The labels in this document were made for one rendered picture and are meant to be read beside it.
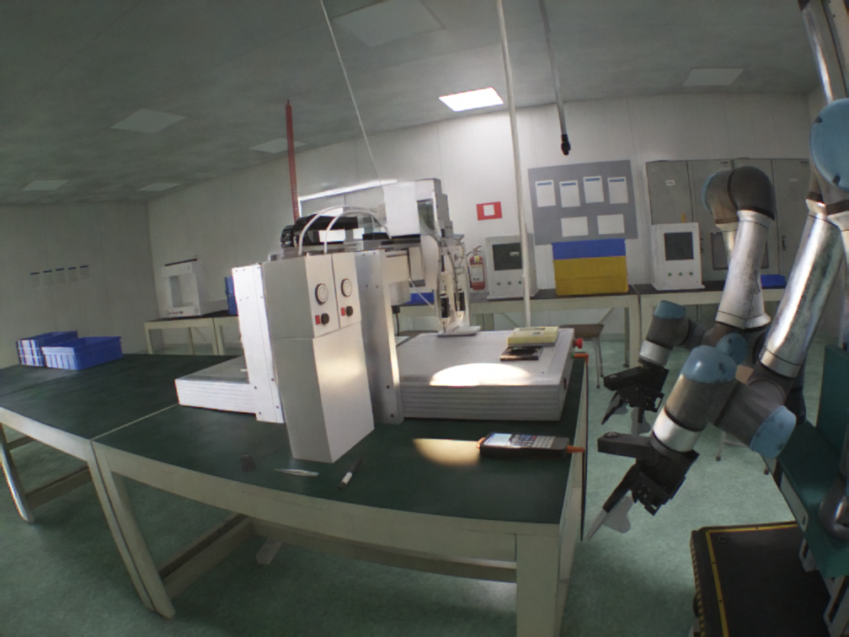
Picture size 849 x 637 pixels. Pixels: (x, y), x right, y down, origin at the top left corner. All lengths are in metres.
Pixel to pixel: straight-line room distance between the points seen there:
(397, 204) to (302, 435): 0.71
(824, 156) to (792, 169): 4.93
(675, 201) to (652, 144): 0.83
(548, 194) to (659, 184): 1.30
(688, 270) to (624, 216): 1.74
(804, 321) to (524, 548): 0.59
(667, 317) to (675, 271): 2.73
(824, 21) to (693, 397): 0.93
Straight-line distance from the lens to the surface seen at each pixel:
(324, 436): 1.08
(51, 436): 2.03
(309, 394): 1.06
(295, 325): 1.04
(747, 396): 0.70
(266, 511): 1.09
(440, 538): 0.88
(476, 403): 1.22
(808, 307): 0.77
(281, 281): 1.04
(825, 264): 0.77
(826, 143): 0.61
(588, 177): 5.48
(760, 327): 1.33
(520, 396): 1.18
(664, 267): 3.88
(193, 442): 1.41
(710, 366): 0.68
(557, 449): 1.00
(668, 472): 0.77
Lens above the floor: 1.20
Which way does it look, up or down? 8 degrees down
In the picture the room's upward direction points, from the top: 6 degrees counter-clockwise
